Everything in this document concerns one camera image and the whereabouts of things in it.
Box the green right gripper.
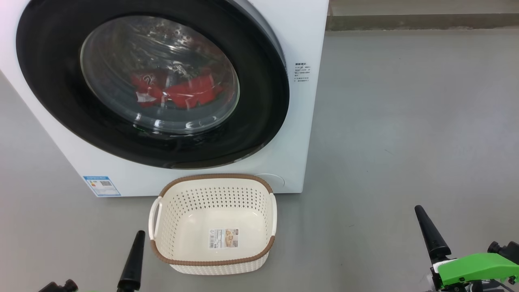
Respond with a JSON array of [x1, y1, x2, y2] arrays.
[[414, 205, 519, 292]]

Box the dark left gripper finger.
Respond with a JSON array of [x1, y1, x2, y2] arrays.
[[117, 230, 146, 292]]

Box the red jersey with white number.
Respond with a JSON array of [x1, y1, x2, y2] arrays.
[[131, 69, 169, 108]]

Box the round black glass washer door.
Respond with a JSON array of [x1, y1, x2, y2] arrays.
[[15, 0, 290, 170]]

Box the red shorts with white stripes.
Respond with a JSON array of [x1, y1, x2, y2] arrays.
[[164, 75, 224, 109]]

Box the cream laundry basket brown rim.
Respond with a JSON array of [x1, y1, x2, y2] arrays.
[[148, 174, 278, 276]]

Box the printed product label sticker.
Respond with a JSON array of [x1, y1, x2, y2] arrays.
[[208, 228, 240, 249]]

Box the white front-load washing machine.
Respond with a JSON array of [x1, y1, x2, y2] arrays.
[[0, 0, 330, 198]]

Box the blue energy label sticker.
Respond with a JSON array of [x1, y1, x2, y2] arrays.
[[83, 175, 121, 197]]

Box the round white drain filter cover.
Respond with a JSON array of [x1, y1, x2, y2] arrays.
[[253, 174, 285, 191]]

